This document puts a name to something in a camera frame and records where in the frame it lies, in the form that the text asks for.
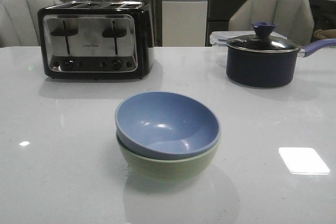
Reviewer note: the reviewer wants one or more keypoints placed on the clear plastic container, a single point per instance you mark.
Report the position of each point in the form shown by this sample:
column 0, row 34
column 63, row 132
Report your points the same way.
column 217, row 41

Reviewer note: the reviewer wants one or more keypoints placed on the black and chrome toaster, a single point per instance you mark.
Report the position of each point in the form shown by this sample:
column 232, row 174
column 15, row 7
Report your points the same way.
column 97, row 40

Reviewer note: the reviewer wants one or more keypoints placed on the glass pot lid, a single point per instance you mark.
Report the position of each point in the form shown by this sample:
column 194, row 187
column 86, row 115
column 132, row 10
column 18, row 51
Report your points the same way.
column 262, row 40

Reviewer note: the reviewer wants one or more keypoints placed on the beige armchair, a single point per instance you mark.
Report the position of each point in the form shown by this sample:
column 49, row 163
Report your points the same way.
column 294, row 18
column 19, row 21

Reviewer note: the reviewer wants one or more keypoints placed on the beige armchair left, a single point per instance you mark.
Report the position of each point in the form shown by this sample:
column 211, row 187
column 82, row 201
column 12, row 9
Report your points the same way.
column 19, row 21

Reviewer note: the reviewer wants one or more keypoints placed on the white refrigerator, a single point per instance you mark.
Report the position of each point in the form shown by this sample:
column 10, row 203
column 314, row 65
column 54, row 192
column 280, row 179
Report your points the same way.
column 184, row 23

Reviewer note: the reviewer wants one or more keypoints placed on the dark blue saucepan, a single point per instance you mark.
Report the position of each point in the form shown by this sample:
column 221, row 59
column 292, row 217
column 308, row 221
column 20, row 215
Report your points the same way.
column 268, row 69

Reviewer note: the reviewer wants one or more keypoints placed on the beige armchair right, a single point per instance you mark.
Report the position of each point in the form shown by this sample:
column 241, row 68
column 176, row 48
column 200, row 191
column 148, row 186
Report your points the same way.
column 294, row 18

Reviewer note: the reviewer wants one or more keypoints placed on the blue bowl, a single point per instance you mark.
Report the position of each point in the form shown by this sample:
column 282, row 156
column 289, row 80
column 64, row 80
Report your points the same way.
column 166, row 125

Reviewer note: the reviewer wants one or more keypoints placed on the green bowl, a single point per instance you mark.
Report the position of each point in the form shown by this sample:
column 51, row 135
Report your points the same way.
column 168, row 170

